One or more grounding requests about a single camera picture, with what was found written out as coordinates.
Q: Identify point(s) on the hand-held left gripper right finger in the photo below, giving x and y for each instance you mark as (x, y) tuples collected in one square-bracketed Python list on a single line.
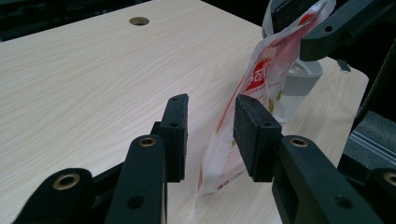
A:
[(255, 143)]

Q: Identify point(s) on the grey tape strip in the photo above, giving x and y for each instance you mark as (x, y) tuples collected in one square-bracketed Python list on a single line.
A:
[(343, 65)]

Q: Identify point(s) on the white red refill pouch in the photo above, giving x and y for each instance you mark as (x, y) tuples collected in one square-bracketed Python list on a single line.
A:
[(264, 77)]

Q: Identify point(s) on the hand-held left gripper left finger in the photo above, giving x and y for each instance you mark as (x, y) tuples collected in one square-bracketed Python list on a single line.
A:
[(176, 140)]

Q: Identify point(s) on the white plastic container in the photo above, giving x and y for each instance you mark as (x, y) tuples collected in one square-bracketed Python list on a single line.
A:
[(303, 82)]

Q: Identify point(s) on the metal floor rail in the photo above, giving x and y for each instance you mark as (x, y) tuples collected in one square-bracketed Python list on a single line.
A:
[(373, 143)]

